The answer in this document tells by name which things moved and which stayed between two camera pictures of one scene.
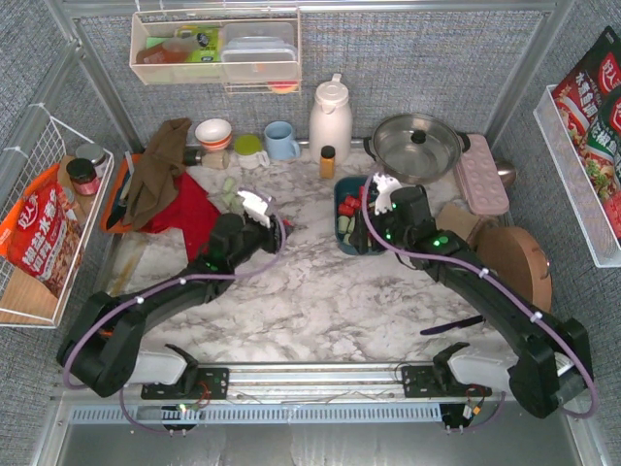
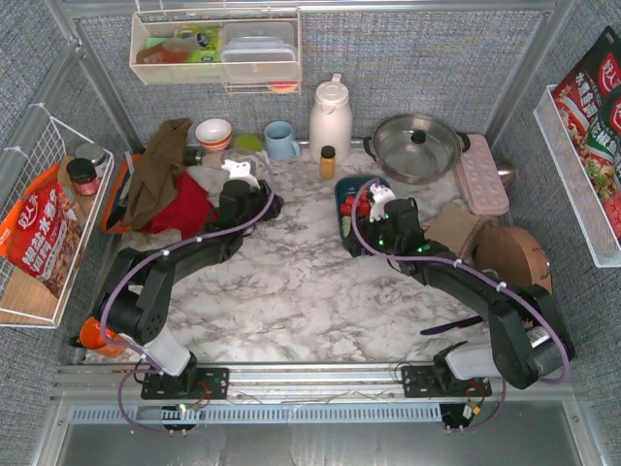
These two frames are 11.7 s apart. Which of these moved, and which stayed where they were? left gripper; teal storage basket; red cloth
Moved: left gripper
Stayed: red cloth; teal storage basket
